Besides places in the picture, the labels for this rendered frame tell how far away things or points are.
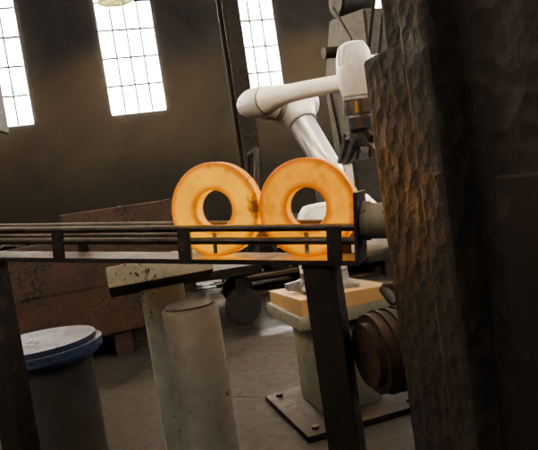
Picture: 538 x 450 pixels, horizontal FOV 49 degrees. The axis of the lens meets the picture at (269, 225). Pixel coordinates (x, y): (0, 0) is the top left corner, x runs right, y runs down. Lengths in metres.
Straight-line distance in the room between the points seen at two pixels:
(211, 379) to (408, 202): 0.75
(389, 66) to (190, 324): 0.76
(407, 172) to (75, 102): 12.28
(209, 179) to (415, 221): 0.42
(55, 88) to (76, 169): 1.64
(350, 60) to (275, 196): 0.89
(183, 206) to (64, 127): 11.79
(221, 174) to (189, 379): 0.49
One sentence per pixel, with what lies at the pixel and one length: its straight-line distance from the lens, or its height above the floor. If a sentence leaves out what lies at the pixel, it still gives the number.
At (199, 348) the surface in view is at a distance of 1.25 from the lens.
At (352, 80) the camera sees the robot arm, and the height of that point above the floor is 1.00.
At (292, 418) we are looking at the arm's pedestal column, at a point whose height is 0.02.
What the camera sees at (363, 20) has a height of 2.26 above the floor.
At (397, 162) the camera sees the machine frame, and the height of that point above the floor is 0.75.
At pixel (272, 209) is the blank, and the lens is 0.92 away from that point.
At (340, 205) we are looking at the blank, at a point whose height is 0.70.
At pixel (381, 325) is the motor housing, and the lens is 0.89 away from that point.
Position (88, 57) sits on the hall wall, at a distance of 12.99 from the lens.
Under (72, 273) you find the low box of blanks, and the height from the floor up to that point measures 0.45.
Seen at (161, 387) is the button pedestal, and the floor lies 0.32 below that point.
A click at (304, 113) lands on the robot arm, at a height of 0.99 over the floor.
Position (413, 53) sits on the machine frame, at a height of 0.84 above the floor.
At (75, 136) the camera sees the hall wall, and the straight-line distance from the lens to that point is 12.71.
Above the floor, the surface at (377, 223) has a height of 0.67.
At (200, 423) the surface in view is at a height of 0.28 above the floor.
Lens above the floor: 0.75
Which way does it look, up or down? 4 degrees down
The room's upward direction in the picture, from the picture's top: 8 degrees counter-clockwise
